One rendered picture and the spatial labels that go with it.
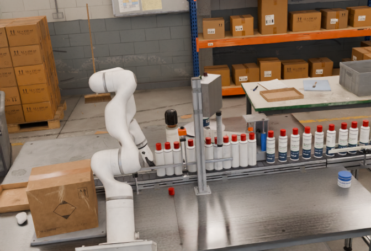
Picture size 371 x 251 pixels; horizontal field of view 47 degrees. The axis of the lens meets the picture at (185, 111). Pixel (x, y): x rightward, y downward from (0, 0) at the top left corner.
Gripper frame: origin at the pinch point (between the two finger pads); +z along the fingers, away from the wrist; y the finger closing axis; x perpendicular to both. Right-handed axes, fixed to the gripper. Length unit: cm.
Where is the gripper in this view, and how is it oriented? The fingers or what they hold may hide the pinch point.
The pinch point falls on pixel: (152, 166)
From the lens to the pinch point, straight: 251.5
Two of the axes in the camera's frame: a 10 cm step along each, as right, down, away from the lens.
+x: -9.1, 4.1, 0.4
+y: -1.2, -3.5, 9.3
